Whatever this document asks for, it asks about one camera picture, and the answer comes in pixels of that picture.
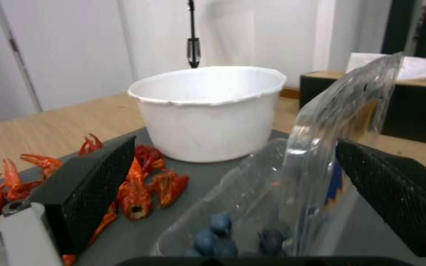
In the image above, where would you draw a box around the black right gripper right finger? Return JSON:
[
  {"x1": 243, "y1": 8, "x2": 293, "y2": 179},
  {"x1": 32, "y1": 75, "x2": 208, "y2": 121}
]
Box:
[{"x1": 335, "y1": 140, "x2": 426, "y2": 258}]

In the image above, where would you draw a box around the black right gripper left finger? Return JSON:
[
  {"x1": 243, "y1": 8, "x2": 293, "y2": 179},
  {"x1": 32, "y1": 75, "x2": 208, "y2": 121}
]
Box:
[{"x1": 0, "y1": 135, "x2": 137, "y2": 266}]

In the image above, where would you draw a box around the clear plastic takeout container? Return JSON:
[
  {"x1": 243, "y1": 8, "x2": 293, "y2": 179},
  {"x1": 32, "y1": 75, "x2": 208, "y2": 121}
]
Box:
[{"x1": 150, "y1": 51, "x2": 406, "y2": 258}]

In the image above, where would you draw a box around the red crayfish tail piece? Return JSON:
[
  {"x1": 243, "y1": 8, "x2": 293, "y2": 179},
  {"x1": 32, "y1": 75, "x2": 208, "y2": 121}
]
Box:
[{"x1": 87, "y1": 202, "x2": 119, "y2": 246}]

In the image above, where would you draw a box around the red crayfish claw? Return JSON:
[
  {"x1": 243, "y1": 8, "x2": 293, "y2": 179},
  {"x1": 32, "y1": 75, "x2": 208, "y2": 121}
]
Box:
[
  {"x1": 20, "y1": 154, "x2": 64, "y2": 178},
  {"x1": 2, "y1": 158, "x2": 45, "y2": 201},
  {"x1": 78, "y1": 133, "x2": 105, "y2": 156}
]

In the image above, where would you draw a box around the large red crayfish body shell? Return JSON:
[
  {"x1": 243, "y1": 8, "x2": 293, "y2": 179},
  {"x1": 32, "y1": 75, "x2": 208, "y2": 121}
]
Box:
[{"x1": 116, "y1": 158, "x2": 154, "y2": 221}]

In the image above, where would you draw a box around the red crayfish head shell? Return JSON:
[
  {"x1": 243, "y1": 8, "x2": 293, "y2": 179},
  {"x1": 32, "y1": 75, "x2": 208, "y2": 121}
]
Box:
[{"x1": 134, "y1": 144, "x2": 166, "y2": 178}]

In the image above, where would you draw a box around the open red crayfish shell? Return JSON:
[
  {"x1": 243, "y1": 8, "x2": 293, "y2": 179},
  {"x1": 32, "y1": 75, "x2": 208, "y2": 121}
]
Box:
[{"x1": 148, "y1": 169, "x2": 190, "y2": 209}]

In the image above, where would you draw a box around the black box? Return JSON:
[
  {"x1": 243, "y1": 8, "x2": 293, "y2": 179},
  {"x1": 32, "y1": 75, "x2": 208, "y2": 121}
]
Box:
[{"x1": 300, "y1": 71, "x2": 426, "y2": 146}]

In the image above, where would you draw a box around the white paper sheet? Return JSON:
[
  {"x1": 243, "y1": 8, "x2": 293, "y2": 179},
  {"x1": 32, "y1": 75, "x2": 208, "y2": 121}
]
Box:
[{"x1": 345, "y1": 52, "x2": 426, "y2": 81}]

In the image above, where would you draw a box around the dark blueberry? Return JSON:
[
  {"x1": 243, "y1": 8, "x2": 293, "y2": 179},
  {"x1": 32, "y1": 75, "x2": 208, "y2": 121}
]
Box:
[{"x1": 258, "y1": 228, "x2": 286, "y2": 251}]

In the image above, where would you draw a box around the white plastic bowl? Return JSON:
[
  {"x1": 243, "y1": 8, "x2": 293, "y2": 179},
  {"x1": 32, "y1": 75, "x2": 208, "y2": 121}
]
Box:
[{"x1": 128, "y1": 66, "x2": 287, "y2": 163}]

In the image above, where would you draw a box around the black tripod pole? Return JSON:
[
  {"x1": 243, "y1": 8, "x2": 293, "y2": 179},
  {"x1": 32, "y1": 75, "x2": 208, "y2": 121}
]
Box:
[{"x1": 185, "y1": 0, "x2": 203, "y2": 68}]

